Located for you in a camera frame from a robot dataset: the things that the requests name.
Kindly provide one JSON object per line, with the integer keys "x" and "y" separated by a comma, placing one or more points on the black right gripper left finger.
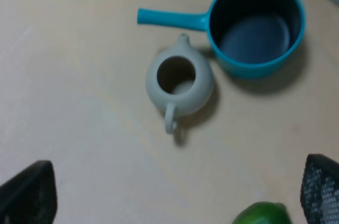
{"x": 31, "y": 195}

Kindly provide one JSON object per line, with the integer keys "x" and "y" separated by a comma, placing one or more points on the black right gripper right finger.
{"x": 319, "y": 190}

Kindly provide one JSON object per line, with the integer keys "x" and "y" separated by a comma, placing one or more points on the white ceramic teapot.
{"x": 179, "y": 82}

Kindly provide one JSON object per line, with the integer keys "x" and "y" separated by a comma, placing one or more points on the green lime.
{"x": 263, "y": 212}

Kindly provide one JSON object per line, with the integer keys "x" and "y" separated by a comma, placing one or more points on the teal saucepan with handle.
{"x": 250, "y": 38}

